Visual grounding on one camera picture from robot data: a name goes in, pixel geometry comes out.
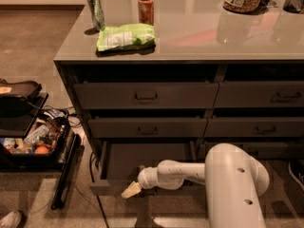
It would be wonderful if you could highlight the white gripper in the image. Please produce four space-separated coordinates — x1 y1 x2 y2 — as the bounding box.
121 165 159 199

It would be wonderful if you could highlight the drawer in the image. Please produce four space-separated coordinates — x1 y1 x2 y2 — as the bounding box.
90 142 196 196
196 140 304 160
205 117 304 137
87 117 207 138
214 81 304 108
74 83 218 109

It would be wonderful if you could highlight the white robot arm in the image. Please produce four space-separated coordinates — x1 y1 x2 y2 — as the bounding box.
122 143 270 228

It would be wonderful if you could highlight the grey drawer cabinet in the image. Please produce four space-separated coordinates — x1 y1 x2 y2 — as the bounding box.
55 0 304 153

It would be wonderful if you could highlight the black floor bar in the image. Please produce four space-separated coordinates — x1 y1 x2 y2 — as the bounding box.
51 134 81 210

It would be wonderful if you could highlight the black bin of groceries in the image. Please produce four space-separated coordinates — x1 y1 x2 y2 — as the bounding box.
0 108 69 170

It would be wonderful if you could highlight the orange fruit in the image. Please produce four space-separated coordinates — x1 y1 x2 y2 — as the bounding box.
34 146 48 154

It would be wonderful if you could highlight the white shoe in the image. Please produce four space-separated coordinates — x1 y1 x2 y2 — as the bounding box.
0 211 22 228

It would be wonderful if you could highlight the black case lid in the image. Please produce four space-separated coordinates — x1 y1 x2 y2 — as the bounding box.
0 79 42 102

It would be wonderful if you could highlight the green chip bag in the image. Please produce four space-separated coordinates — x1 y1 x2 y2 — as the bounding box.
96 24 156 52

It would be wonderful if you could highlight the black sneaker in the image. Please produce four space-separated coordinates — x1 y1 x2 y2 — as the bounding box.
288 160 304 192

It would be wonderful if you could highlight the red soda can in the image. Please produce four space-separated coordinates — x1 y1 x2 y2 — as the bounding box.
138 0 154 25

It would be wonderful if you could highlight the green soda can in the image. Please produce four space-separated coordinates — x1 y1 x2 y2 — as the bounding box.
86 0 105 30

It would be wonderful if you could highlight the dark glass bottle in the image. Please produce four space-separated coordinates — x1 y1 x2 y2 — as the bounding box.
283 0 303 13

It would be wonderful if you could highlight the black floor cable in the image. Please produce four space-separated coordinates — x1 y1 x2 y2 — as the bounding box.
88 151 110 228

